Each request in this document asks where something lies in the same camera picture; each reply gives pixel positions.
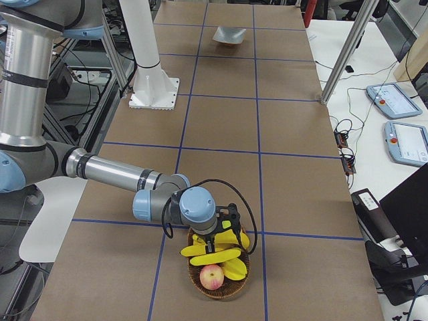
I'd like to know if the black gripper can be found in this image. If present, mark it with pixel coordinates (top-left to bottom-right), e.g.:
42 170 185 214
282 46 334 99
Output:
199 233 216 253

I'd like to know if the woven brown fruit basket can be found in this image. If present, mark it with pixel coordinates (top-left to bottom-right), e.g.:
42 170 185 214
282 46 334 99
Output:
181 229 250 299

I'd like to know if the grey square plate orange rim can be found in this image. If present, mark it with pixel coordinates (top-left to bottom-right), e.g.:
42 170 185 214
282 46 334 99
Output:
212 26 247 45

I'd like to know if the green pear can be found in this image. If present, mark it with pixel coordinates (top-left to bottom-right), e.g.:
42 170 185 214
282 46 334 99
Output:
221 220 231 229

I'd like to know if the near red apple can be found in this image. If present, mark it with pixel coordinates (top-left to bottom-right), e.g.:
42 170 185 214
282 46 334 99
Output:
199 264 224 290

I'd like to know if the yellow star fruit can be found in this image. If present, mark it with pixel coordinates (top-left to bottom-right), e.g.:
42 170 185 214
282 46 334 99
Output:
221 258 247 281

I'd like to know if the white chair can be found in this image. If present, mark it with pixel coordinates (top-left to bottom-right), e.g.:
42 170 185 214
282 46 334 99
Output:
19 177 87 263

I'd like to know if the white central column base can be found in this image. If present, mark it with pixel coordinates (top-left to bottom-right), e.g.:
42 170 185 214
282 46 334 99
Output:
120 0 180 110

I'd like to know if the orange circuit board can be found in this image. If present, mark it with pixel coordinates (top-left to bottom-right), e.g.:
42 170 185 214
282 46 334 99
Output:
334 131 348 148

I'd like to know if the black monitor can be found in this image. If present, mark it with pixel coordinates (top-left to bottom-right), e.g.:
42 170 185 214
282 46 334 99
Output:
381 165 427 262

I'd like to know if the near blue teach pendant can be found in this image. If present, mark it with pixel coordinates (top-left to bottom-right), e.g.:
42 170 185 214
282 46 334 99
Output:
384 121 427 167

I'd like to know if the blue teach pendant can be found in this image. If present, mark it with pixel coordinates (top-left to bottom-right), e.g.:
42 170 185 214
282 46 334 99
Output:
384 121 427 167
366 83 422 119

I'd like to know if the small black box device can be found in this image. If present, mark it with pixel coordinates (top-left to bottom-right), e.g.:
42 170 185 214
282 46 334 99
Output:
345 65 354 73

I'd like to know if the far blue teach pendant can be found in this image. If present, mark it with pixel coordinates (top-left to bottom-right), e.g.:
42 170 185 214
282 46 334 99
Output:
366 83 422 119

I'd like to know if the red cylinder object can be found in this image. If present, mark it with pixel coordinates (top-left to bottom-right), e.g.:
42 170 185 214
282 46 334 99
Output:
303 0 318 28

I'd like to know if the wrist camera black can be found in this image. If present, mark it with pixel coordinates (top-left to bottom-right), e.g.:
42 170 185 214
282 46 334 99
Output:
215 203 241 235

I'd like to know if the aluminium frame post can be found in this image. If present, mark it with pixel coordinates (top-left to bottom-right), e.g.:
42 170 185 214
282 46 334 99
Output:
320 0 379 105

